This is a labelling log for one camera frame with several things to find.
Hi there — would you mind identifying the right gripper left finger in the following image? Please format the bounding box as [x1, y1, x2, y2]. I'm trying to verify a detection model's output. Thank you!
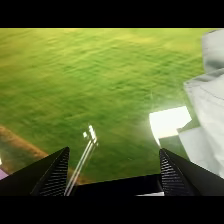
[0, 146, 71, 197]

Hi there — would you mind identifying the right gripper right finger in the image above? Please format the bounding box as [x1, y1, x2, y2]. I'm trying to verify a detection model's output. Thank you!
[158, 148, 224, 197]

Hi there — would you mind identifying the white garment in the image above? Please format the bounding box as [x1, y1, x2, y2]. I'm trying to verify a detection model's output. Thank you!
[176, 28, 224, 179]

